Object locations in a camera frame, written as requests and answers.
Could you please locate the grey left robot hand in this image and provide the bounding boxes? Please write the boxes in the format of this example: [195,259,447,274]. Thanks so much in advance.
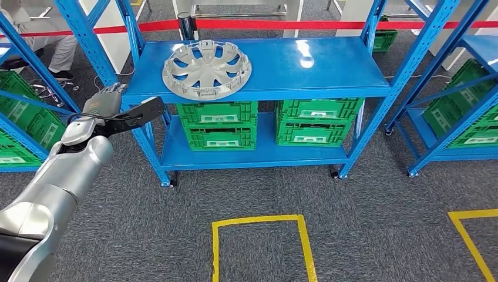
[82,82,129,118]

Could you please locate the silver wheel hubcap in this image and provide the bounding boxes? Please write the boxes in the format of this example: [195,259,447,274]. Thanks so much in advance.
[162,39,253,101]

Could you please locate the blue metal shelf rack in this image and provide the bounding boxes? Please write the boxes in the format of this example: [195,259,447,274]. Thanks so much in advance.
[55,0,462,189]
[0,11,81,174]
[384,0,498,179]

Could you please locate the person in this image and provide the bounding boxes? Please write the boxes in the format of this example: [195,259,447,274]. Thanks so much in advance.
[0,0,79,82]

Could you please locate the yellow floor tape rectangle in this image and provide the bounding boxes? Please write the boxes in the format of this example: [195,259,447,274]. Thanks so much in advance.
[211,214,319,282]

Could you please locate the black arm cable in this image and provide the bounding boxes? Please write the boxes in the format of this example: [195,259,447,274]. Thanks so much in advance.
[66,112,131,129]

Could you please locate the white floor cable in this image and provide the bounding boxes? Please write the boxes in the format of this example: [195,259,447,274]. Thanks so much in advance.
[384,73,441,81]
[93,68,136,91]

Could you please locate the tangled floor cables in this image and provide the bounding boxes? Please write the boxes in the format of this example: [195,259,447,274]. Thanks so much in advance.
[29,78,80,108]

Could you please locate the black chrome stanchion post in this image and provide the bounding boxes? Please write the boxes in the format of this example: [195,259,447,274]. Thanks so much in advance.
[177,11,200,42]

